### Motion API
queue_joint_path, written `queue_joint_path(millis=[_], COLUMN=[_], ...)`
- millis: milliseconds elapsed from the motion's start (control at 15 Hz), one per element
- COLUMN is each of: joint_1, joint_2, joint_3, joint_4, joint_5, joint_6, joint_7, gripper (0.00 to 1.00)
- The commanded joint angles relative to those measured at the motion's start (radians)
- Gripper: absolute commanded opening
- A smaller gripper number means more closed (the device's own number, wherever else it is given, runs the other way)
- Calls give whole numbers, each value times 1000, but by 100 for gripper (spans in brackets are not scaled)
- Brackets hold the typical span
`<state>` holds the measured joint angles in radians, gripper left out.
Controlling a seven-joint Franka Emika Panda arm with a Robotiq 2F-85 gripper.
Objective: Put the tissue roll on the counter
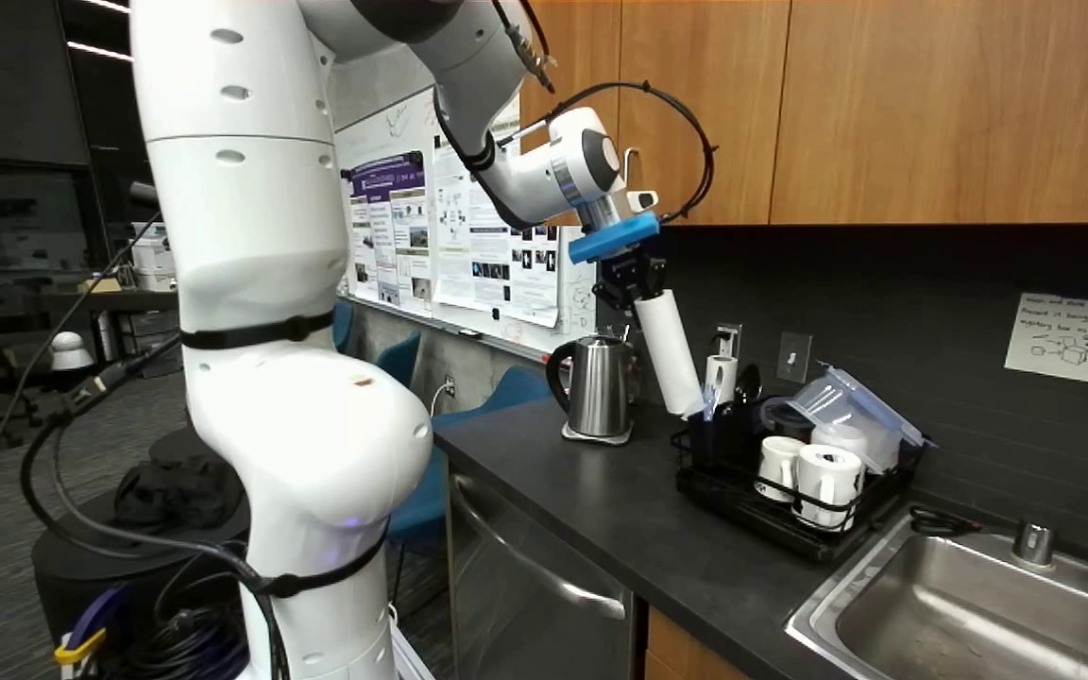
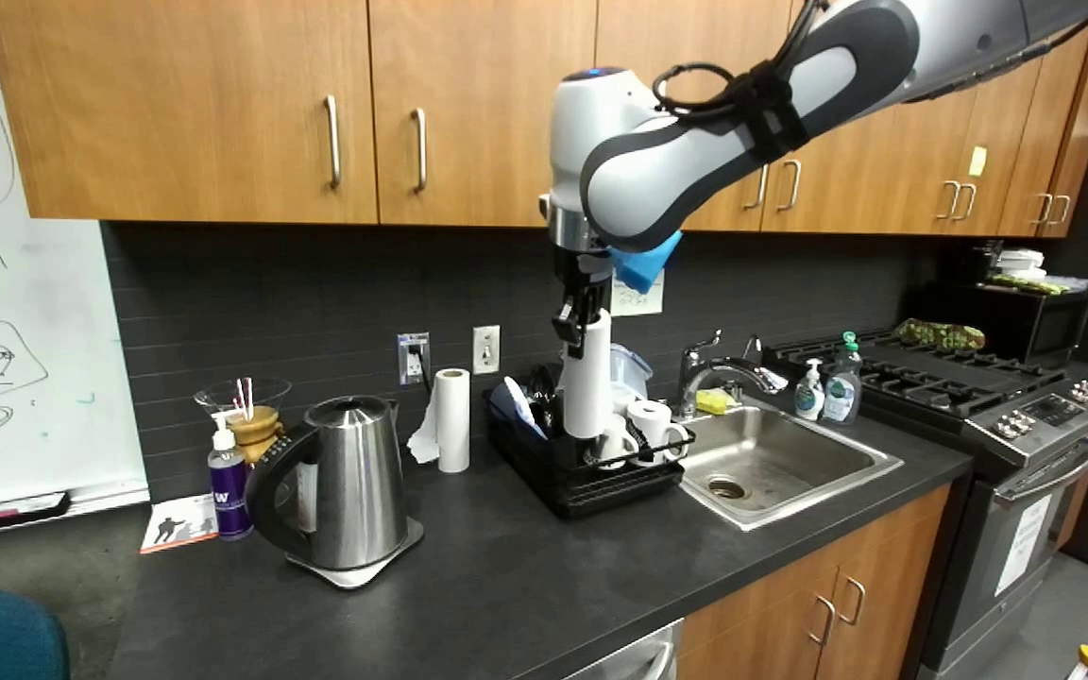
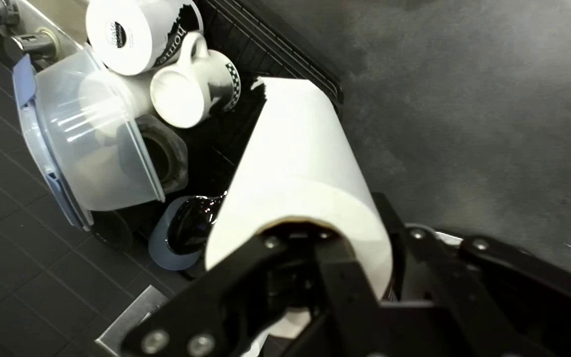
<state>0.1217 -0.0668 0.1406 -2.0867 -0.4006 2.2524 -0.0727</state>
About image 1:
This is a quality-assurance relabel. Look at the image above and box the black cloth bag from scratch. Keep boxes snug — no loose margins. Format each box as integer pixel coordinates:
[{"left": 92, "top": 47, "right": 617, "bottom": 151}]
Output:
[{"left": 108, "top": 424, "right": 244, "bottom": 533}]

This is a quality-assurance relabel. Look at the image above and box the ceiling light strip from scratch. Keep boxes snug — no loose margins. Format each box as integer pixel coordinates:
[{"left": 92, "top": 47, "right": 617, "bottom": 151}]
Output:
[{"left": 66, "top": 39, "right": 139, "bottom": 67}]

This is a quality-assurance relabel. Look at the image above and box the stainless steel dishwasher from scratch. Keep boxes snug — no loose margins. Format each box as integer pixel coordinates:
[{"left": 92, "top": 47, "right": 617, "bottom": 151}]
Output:
[{"left": 447, "top": 467, "right": 637, "bottom": 680}]

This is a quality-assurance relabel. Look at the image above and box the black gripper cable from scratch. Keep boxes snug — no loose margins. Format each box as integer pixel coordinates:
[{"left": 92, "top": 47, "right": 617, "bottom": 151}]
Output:
[{"left": 518, "top": 79, "right": 723, "bottom": 234}]

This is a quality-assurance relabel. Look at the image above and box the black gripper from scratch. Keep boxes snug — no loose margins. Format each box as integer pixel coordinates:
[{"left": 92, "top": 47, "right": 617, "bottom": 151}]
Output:
[{"left": 594, "top": 246, "right": 683, "bottom": 341}]

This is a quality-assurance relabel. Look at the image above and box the black wire dish rack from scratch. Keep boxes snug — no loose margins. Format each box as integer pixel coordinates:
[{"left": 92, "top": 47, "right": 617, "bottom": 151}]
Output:
[{"left": 673, "top": 395, "right": 932, "bottom": 565}]

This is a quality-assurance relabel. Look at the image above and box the wooden cabinet door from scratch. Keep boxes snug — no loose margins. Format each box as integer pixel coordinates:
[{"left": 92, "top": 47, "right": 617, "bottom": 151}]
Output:
[
  {"left": 777, "top": 0, "right": 1088, "bottom": 229},
  {"left": 518, "top": 0, "right": 631, "bottom": 229},
  {"left": 637, "top": 603, "right": 748, "bottom": 680},
  {"left": 617, "top": 0, "right": 790, "bottom": 229}
]

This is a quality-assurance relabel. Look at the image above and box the chrome sink fitting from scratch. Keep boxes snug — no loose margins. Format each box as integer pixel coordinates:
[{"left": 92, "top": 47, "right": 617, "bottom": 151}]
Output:
[{"left": 1011, "top": 518, "right": 1057, "bottom": 565}]

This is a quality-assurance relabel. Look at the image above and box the plain wall outlet plate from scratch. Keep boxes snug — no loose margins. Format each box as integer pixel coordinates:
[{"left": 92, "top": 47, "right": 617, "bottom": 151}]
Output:
[{"left": 776, "top": 327, "right": 817, "bottom": 388}]

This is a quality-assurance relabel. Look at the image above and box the wooden upper cabinet door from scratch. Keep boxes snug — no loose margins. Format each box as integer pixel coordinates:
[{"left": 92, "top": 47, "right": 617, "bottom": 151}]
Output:
[
  {"left": 617, "top": 0, "right": 790, "bottom": 229},
  {"left": 777, "top": 0, "right": 1088, "bottom": 229},
  {"left": 518, "top": 0, "right": 631, "bottom": 229}
]

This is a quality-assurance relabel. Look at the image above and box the sheet with black photos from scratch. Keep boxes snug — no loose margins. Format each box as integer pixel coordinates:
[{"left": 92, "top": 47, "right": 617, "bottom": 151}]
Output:
[{"left": 503, "top": 223, "right": 565, "bottom": 334}]

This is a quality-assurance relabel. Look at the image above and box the black round bin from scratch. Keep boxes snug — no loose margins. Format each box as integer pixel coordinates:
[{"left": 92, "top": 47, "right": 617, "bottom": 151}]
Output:
[{"left": 29, "top": 504, "right": 257, "bottom": 680}]

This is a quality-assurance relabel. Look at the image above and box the clear plastic container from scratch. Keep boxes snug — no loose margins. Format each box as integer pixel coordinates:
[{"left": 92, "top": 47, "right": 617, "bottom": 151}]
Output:
[{"left": 761, "top": 364, "right": 926, "bottom": 481}]

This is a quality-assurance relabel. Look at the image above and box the white plastic jug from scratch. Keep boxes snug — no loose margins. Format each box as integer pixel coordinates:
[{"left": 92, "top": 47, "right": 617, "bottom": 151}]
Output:
[{"left": 130, "top": 218, "right": 176, "bottom": 296}]

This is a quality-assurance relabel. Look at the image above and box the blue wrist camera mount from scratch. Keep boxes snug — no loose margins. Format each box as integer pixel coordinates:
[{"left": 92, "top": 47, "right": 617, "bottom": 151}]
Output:
[{"left": 565, "top": 208, "right": 665, "bottom": 268}]

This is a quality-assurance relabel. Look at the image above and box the thick black base cable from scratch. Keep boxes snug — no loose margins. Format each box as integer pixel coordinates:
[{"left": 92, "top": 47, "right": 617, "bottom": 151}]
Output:
[{"left": 16, "top": 327, "right": 291, "bottom": 680}]

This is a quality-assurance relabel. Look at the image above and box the blue chair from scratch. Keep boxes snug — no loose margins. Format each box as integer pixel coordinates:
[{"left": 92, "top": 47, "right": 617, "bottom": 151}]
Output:
[
  {"left": 370, "top": 334, "right": 431, "bottom": 395},
  {"left": 390, "top": 364, "right": 557, "bottom": 544}
]

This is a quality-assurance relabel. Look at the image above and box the white printed poster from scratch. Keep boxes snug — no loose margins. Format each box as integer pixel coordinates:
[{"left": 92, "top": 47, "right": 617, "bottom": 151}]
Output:
[{"left": 426, "top": 127, "right": 530, "bottom": 319}]

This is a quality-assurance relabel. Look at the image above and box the wooden lower cabinet door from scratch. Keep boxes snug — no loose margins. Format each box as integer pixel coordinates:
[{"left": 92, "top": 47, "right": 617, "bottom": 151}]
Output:
[{"left": 637, "top": 603, "right": 748, "bottom": 680}]

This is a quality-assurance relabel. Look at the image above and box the stainless steel electric kettle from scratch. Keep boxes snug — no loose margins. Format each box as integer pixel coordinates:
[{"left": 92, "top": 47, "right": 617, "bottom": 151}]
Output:
[{"left": 545, "top": 334, "right": 644, "bottom": 441}]

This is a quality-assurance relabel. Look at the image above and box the stainless steel sink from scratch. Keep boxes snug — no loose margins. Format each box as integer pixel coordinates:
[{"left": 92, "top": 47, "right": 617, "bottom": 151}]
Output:
[{"left": 783, "top": 506, "right": 1088, "bottom": 680}]

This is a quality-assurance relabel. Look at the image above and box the white paper notice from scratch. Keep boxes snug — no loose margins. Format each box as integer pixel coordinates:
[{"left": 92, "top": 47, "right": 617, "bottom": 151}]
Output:
[{"left": 1002, "top": 290, "right": 1088, "bottom": 395}]

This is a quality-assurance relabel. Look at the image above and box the yellow purple cable bundle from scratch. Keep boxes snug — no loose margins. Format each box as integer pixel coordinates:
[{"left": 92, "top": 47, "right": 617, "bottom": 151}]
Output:
[{"left": 48, "top": 580, "right": 113, "bottom": 677}]

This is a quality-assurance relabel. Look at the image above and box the purple header poster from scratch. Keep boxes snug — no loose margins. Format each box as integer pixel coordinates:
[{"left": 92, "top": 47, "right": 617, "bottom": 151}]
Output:
[{"left": 344, "top": 149, "right": 436, "bottom": 315}]

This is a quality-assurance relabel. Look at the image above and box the whiteboard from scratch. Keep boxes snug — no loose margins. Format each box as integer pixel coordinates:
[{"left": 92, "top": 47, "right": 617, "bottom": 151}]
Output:
[{"left": 331, "top": 79, "right": 603, "bottom": 370}]

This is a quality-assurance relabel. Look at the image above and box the white dome object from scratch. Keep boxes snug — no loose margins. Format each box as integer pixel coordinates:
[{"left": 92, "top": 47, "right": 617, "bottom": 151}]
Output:
[{"left": 48, "top": 327, "right": 97, "bottom": 376}]

